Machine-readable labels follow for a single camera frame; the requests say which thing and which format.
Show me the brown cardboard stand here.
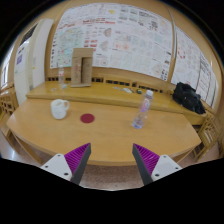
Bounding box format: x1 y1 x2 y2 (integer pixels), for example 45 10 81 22
70 47 95 88

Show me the clear bottle with red label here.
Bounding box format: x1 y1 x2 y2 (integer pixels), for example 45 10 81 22
57 64 65 86

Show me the black bag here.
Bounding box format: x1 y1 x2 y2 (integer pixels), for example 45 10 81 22
172 81 207 115

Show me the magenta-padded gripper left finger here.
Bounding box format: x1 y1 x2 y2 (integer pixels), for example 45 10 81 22
40 142 92 186

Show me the wide printed wall poster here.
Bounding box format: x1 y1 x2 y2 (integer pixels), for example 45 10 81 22
49 2 174 82

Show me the white standing air conditioner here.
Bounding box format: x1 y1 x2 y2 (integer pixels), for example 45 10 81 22
13 18 54 106

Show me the flat round red coaster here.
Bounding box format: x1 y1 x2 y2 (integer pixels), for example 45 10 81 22
79 113 96 124

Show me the white ceramic mug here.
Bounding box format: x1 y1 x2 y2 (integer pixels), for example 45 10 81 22
50 98 71 120

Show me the printed wall poster panel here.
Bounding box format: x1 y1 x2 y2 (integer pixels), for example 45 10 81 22
170 26 218 108

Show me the clear plastic water bottle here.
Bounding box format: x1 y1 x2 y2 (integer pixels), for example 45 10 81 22
132 89 155 130

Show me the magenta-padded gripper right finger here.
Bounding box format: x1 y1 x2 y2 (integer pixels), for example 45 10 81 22
131 143 184 186

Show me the wooden chair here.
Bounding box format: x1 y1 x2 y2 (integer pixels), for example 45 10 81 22
0 83 18 118
193 112 222 158

